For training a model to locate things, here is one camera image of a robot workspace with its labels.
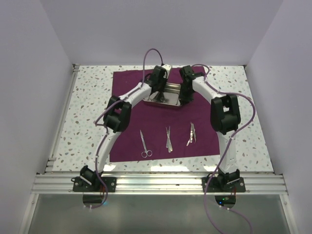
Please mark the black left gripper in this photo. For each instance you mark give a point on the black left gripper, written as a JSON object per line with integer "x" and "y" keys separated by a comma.
{"x": 162, "y": 89}

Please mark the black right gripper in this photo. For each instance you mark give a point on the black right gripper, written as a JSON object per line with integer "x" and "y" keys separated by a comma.
{"x": 183, "y": 99}

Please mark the stainless steel instrument tray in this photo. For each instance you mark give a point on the stainless steel instrument tray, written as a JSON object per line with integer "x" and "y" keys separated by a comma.
{"x": 173, "y": 93}

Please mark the silver tweezers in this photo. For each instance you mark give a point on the silver tweezers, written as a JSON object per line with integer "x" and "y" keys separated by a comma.
{"x": 192, "y": 138}
{"x": 167, "y": 139}
{"x": 192, "y": 127}
{"x": 170, "y": 141}

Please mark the steel surgical scissors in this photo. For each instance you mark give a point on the steel surgical scissors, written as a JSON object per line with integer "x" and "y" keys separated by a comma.
{"x": 146, "y": 153}

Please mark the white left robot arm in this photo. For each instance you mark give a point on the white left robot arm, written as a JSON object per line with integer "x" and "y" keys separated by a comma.
{"x": 116, "y": 119}

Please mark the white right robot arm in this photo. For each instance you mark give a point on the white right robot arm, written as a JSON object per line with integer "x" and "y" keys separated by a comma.
{"x": 224, "y": 118}

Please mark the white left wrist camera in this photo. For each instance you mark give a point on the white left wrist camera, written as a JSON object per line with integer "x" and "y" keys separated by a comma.
{"x": 167, "y": 70}

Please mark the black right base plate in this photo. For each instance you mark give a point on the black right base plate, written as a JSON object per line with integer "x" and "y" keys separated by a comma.
{"x": 215, "y": 186}

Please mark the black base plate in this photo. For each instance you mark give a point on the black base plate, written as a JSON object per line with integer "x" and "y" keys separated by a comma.
{"x": 82, "y": 186}
{"x": 215, "y": 186}

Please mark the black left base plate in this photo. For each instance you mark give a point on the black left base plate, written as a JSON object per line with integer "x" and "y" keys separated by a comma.
{"x": 82, "y": 186}

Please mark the aluminium front frame rail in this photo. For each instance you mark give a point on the aluminium front frame rail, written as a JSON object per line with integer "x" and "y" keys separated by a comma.
{"x": 160, "y": 184}

